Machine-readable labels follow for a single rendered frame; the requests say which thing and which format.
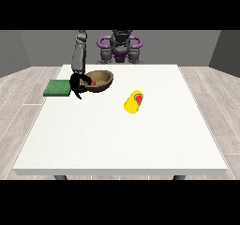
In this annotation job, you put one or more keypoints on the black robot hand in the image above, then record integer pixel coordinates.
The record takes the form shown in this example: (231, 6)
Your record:
(75, 83)

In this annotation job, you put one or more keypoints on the brown wooden bowl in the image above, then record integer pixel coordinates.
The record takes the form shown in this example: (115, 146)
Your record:
(101, 78)

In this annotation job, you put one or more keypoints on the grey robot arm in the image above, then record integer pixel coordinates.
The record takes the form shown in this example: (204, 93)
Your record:
(78, 56)

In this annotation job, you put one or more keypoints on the small red ball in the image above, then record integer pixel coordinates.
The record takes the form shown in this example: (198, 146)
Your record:
(93, 82)

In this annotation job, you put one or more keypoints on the green square pad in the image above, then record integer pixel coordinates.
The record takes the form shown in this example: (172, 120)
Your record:
(57, 88)

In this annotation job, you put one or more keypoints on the grey robot trunk purple rings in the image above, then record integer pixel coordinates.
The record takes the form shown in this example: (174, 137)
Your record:
(120, 49)

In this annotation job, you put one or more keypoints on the dark table leg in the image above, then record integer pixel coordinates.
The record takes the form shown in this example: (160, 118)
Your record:
(179, 177)
(60, 177)

